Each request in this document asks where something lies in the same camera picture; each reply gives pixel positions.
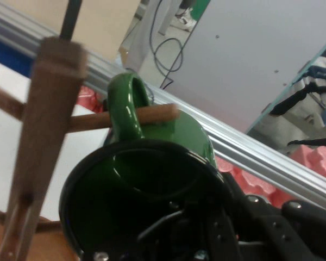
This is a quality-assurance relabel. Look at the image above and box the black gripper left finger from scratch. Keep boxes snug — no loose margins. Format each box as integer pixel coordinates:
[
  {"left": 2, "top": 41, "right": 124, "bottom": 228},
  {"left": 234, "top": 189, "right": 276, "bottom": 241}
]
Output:
[{"left": 137, "top": 202, "right": 216, "bottom": 261}]

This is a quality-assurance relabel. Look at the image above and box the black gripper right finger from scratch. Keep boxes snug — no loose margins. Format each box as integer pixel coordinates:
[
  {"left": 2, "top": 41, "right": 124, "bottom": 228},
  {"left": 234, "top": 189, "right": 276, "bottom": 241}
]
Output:
[{"left": 206, "top": 172, "right": 326, "bottom": 261}]

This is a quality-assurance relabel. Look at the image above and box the green enamel mug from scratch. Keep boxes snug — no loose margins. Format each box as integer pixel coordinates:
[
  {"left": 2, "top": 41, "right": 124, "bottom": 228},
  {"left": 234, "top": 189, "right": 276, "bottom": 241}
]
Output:
[{"left": 59, "top": 72, "right": 227, "bottom": 261}]

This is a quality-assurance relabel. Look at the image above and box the brown wooden mug tree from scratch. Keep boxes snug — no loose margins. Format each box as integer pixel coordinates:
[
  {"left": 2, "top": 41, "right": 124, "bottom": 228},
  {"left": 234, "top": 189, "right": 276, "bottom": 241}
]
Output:
[{"left": 0, "top": 36, "right": 180, "bottom": 261}]

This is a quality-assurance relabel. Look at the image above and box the white sneaker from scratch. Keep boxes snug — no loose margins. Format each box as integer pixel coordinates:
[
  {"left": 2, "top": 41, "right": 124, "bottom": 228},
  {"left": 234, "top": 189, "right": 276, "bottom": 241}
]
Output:
[{"left": 175, "top": 7, "right": 197, "bottom": 32}]

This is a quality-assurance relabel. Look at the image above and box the beige board panel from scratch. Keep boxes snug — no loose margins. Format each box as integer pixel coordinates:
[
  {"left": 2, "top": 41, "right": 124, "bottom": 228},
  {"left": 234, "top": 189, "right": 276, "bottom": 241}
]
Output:
[{"left": 2, "top": 0, "right": 142, "bottom": 61}]

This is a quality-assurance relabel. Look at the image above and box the black tripod pole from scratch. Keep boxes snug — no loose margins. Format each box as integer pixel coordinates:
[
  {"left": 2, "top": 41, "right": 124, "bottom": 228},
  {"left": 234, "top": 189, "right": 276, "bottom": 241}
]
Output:
[{"left": 59, "top": 0, "right": 84, "bottom": 41}]

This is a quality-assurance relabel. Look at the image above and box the dark blue foam padding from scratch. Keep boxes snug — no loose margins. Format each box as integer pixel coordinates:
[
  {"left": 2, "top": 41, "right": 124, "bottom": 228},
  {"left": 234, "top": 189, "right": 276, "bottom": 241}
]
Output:
[{"left": 0, "top": 34, "right": 36, "bottom": 65}]

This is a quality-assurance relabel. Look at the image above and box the aluminium frame rail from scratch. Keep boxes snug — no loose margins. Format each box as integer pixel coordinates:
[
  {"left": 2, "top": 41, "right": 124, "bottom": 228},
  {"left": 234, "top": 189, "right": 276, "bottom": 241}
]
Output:
[{"left": 0, "top": 4, "right": 326, "bottom": 218}]

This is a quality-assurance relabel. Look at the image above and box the black strap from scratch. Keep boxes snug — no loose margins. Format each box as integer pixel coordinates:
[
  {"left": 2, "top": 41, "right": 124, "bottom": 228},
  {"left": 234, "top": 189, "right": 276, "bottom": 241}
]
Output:
[
  {"left": 287, "top": 136, "right": 326, "bottom": 148},
  {"left": 269, "top": 80, "right": 326, "bottom": 117}
]

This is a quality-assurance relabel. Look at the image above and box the looped black floor cable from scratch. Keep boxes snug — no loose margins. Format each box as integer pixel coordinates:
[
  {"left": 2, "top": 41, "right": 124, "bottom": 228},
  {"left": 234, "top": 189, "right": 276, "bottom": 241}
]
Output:
[{"left": 148, "top": 0, "right": 184, "bottom": 90}]

